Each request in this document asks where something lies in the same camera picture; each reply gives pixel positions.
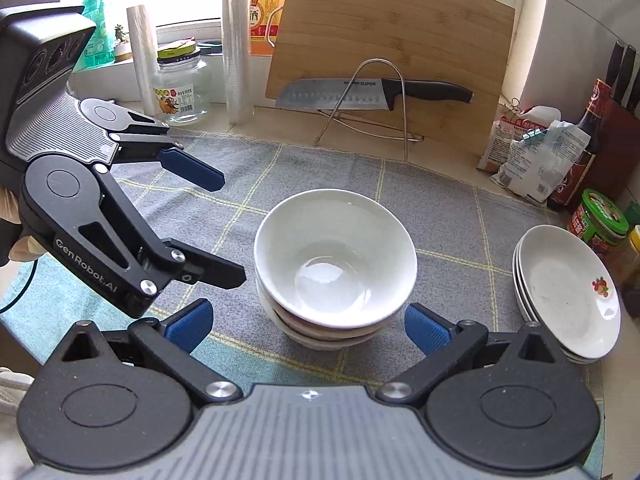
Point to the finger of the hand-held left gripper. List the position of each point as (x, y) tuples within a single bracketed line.
[(215, 272), (192, 170)]

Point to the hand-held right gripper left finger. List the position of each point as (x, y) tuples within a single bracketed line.
[(190, 322)]

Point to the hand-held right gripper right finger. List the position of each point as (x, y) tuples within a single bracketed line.
[(425, 330)]

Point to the white bowl pink flowers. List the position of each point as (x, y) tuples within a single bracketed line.
[(335, 255), (290, 321), (325, 345)]

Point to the person's left hand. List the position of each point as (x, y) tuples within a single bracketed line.
[(7, 205)]

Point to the glass jar with lid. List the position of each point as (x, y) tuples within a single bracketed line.
[(180, 90)]

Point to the grey teal checked tablecloth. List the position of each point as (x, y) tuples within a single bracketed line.
[(450, 220)]

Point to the plastic wrap roll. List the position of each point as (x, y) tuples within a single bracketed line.
[(142, 60)]

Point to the stack of clear plastic cups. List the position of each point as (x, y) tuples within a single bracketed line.
[(237, 50)]

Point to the small potted plant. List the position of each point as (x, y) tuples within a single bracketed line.
[(121, 50)]

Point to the green dish soap bottle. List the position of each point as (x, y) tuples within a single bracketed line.
[(97, 25)]

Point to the orange cooking wine bottle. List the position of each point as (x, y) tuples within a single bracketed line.
[(262, 15)]

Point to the person's white jacket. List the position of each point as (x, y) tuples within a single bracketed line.
[(12, 390)]

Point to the red white food bag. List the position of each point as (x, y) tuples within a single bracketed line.
[(500, 145)]

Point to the white bag blue print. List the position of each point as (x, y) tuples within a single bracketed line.
[(545, 165)]

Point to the green lid sauce jar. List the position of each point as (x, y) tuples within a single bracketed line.
[(600, 220)]

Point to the teal bag clip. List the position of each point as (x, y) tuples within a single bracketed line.
[(535, 135)]

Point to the yellow cap spice bottle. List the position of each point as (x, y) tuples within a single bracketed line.
[(632, 245)]

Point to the dark soy sauce bottle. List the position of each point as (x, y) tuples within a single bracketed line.
[(580, 160)]

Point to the black binder clip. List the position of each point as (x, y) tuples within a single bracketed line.
[(512, 105)]

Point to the crumpled white bag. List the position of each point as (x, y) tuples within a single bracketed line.
[(542, 112)]

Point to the bamboo cutting board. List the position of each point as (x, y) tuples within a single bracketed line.
[(400, 25)]

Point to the dark red knife block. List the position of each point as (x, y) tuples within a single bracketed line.
[(622, 135)]

